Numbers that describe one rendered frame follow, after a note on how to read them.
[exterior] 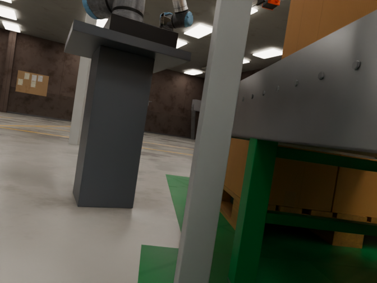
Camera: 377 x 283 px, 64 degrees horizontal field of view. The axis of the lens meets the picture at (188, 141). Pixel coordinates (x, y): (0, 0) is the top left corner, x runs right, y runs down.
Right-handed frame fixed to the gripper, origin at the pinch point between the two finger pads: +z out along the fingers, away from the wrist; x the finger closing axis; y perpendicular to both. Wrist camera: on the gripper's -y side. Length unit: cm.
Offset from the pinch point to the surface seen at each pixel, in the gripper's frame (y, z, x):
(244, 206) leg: 47, 100, 68
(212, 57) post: 28, 122, 38
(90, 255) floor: 9, 93, 94
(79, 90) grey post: -117, -232, 43
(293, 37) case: 56, 73, 13
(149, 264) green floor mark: 26, 94, 93
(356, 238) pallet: 113, 50, 83
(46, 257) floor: -2, 98, 95
